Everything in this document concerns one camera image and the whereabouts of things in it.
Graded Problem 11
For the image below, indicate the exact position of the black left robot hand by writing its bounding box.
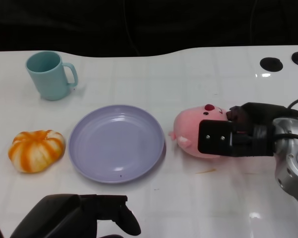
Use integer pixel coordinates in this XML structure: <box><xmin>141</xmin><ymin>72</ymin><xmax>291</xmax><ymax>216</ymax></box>
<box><xmin>9</xmin><ymin>193</ymin><xmax>142</xmax><ymax>238</ymax></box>

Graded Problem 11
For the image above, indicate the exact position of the light blue plastic mug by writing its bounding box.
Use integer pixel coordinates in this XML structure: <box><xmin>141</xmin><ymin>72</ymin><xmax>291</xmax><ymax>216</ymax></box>
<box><xmin>25</xmin><ymin>51</ymin><xmax>78</xmax><ymax>101</ymax></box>

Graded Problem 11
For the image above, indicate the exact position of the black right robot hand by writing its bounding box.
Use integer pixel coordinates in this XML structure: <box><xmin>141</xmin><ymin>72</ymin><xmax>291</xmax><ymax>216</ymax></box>
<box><xmin>198</xmin><ymin>102</ymin><xmax>298</xmax><ymax>159</ymax></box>

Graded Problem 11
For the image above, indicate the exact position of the black round table grommet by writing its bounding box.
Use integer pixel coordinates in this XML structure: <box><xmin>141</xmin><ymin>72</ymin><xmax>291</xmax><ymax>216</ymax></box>
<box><xmin>260</xmin><ymin>57</ymin><xmax>284</xmax><ymax>72</ymax></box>

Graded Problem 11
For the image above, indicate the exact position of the lavender round plate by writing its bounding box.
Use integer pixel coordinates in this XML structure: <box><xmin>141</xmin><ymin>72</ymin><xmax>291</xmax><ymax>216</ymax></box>
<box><xmin>68</xmin><ymin>104</ymin><xmax>165</xmax><ymax>184</ymax></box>

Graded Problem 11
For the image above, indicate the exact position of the pink plush doll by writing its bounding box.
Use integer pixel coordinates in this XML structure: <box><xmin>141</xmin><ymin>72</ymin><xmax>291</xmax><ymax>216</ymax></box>
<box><xmin>168</xmin><ymin>104</ymin><xmax>230</xmax><ymax>159</ymax></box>

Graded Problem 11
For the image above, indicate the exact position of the black cloth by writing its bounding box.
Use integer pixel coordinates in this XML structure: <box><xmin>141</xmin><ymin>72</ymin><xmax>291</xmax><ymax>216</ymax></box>
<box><xmin>0</xmin><ymin>0</ymin><xmax>298</xmax><ymax>58</ymax></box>

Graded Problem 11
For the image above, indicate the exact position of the orange white pumpkin toy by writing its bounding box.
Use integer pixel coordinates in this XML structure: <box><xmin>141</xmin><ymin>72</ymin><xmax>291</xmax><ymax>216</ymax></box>
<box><xmin>7</xmin><ymin>129</ymin><xmax>66</xmax><ymax>174</ymax></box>

